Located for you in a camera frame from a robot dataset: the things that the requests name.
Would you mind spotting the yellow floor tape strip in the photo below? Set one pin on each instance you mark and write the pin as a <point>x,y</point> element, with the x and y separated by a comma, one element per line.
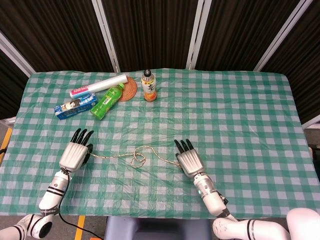
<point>6,140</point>
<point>80,225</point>

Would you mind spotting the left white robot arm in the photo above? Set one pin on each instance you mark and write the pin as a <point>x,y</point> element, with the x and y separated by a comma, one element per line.
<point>53,190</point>

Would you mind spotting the green plastic drink bottle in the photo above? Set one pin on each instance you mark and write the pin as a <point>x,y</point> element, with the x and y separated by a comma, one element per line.
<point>105,102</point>

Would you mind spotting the dark ribbed partition panel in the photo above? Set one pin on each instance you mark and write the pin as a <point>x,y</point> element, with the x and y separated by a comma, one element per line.
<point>10,95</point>
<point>240,32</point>
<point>152,32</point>
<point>57,32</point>
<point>305,70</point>

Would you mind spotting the white partition post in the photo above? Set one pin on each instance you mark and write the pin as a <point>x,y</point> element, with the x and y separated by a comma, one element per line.
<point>15,56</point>
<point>105,27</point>
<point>198,30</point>
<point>282,32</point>
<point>312,122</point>

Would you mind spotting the white food bag roll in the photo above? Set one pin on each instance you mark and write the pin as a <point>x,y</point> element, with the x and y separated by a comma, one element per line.
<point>105,83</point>

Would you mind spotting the green checked tablecloth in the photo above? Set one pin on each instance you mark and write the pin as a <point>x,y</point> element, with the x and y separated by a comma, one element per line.
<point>200,120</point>

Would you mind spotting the blue toothpaste box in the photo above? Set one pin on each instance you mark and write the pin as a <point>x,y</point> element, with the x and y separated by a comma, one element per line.
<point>72,107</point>

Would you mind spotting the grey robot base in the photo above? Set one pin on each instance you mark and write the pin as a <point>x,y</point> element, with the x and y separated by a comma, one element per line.
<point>150,230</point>

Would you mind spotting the round woven rattan coaster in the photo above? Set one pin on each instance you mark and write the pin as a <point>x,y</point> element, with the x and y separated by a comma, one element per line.
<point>130,90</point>

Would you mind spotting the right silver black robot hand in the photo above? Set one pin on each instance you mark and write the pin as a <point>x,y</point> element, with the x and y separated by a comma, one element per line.
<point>191,162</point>

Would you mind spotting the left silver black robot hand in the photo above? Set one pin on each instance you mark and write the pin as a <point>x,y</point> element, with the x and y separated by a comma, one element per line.
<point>73,156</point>

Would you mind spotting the orange drink bottle black cap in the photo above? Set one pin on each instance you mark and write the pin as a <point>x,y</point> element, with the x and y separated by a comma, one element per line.
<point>149,87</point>

